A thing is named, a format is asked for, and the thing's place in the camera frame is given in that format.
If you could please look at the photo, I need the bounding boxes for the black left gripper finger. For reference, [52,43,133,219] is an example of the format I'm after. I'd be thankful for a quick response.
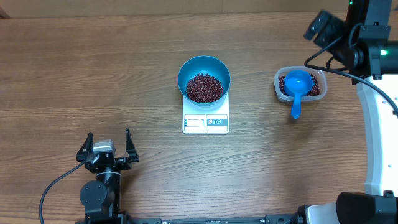
[126,128,139,162]
[76,132,93,162]

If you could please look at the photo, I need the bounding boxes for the blue plastic measuring scoop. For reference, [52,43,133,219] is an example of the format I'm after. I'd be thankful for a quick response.
[284,70,314,119]

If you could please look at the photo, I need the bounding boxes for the white digital kitchen scale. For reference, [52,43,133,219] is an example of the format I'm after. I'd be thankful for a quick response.
[182,92,230,134]

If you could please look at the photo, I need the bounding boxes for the red adzuki beans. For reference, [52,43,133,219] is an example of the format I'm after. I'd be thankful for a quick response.
[185,73,320,103]

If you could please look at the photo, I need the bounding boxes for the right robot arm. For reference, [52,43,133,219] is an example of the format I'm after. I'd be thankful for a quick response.
[291,0,397,223]

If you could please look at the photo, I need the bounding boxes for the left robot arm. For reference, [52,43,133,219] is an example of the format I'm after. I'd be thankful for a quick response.
[76,129,139,223]

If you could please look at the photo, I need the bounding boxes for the blue metal bowl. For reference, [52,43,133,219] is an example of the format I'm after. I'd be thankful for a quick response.
[177,55,231,104]

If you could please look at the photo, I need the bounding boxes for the clear plastic container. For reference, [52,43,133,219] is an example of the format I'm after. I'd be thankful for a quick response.
[274,66,328,103]

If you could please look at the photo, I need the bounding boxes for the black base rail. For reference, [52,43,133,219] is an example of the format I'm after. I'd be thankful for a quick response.
[75,205,340,224]

